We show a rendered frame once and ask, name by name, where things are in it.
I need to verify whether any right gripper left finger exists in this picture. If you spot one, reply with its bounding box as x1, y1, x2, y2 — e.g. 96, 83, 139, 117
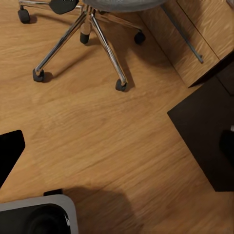
0, 130, 25, 188

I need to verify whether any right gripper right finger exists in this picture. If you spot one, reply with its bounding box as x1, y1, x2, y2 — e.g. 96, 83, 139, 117
218, 130, 234, 169

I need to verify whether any swivel chair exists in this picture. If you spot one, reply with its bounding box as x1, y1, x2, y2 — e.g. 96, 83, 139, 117
18, 0, 168, 91

